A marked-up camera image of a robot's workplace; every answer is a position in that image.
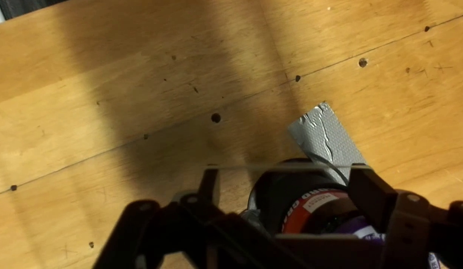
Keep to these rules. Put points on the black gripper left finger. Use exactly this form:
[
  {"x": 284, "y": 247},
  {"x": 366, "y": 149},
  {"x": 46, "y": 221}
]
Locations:
[{"x": 191, "y": 224}]

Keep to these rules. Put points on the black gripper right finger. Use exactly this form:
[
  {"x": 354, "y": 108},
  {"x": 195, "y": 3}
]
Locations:
[{"x": 412, "y": 226}]

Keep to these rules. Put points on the grey duct tape strip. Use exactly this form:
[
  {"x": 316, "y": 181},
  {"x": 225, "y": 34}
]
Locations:
[{"x": 322, "y": 139}]

